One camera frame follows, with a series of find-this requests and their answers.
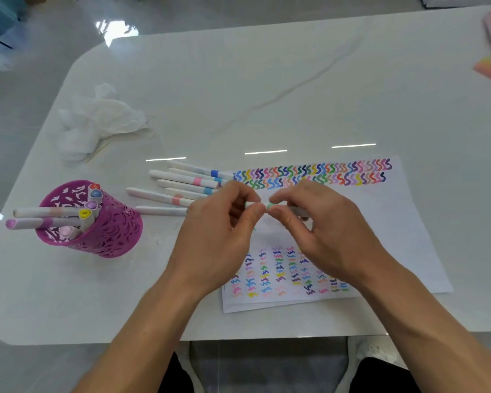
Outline person's left hand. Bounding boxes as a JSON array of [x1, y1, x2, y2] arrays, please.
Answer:
[[165, 180, 267, 299]]

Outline person's right hand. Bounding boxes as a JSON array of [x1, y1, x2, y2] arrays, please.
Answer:
[[267, 180, 393, 287]]

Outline light green banded white marker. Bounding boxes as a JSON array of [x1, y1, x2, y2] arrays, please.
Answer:
[[245, 201, 310, 219]]

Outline grey green banded white marker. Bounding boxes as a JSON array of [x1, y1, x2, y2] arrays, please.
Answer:
[[135, 205, 189, 217]]

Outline salmon banded white marker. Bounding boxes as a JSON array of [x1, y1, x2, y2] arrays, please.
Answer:
[[125, 187, 197, 207]]

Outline bunch of white markers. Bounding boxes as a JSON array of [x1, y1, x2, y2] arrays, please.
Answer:
[[125, 160, 236, 217]]

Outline pink perforated pen holder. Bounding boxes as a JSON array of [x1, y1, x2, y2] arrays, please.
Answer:
[[35, 180, 144, 258]]

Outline yellow banded white marker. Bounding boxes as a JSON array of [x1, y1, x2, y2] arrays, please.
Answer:
[[78, 208, 95, 232]]

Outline peach banded white marker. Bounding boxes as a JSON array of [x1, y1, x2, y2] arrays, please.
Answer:
[[13, 206, 82, 219]]

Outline lilac banded white marker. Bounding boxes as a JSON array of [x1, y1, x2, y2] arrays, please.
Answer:
[[5, 216, 81, 231]]

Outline person's right forearm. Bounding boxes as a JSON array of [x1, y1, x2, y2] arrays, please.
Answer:
[[358, 261, 491, 393]]

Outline person's left forearm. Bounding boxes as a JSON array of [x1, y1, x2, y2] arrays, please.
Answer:
[[71, 278, 213, 393]]

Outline person's right white shoe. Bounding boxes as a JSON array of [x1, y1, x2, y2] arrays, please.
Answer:
[[348, 337, 398, 367]]

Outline black trousers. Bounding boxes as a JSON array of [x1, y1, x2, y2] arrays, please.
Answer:
[[157, 352, 422, 393]]

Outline crumpled white tissue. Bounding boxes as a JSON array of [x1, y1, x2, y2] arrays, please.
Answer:
[[57, 82, 152, 160]]

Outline blue curtain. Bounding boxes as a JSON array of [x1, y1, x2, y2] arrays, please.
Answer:
[[0, 0, 29, 50]]

